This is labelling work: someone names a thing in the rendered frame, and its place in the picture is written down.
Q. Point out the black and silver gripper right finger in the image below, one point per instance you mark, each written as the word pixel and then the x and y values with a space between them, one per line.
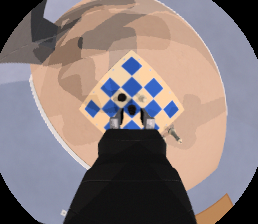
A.
pixel 147 121

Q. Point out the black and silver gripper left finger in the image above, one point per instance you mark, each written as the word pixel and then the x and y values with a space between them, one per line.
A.
pixel 118 118

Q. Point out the blue and cream chessboard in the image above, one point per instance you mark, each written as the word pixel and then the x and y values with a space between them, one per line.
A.
pixel 132 76

